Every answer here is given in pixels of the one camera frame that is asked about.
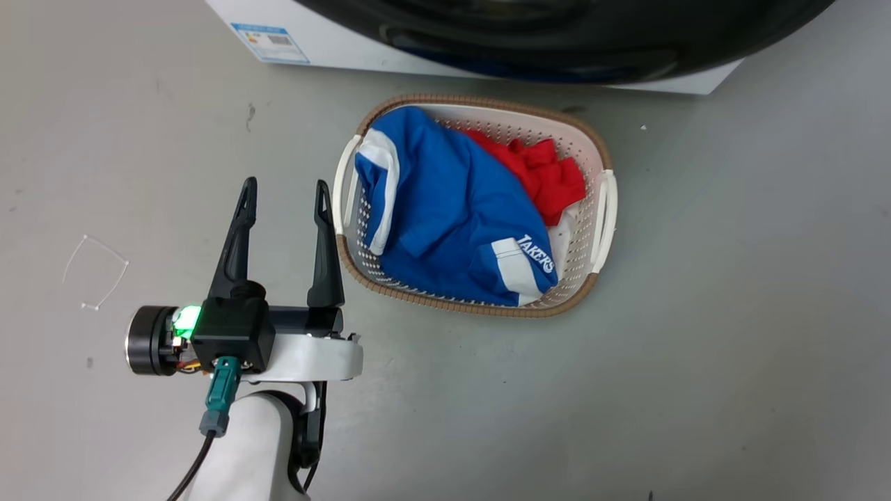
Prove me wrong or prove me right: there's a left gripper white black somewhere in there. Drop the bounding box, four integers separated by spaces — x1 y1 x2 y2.
125 176 365 384

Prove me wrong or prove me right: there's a white washing machine body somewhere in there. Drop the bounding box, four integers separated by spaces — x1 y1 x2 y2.
205 0 744 96

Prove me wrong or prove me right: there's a black round washing machine door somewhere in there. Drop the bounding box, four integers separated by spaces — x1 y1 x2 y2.
292 0 836 86

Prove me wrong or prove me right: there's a blue white Lakers jersey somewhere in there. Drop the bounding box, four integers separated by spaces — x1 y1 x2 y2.
354 106 560 308

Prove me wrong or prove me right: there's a thin white thread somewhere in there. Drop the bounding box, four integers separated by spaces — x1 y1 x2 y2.
62 234 130 311

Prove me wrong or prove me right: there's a blue white energy label sticker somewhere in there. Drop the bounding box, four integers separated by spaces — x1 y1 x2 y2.
230 22 311 65

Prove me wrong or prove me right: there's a white garment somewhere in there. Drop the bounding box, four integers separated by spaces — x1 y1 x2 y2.
546 205 580 280

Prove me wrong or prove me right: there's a red garment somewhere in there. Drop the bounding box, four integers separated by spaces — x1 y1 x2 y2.
462 129 588 228

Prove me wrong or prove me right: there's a white perforated laundry basket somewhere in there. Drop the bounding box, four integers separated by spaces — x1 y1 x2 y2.
332 95 619 319

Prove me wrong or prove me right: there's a black cable with teal connector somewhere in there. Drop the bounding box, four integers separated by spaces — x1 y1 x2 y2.
166 356 243 501

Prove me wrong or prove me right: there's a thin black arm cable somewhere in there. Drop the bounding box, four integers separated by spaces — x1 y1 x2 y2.
287 381 329 495

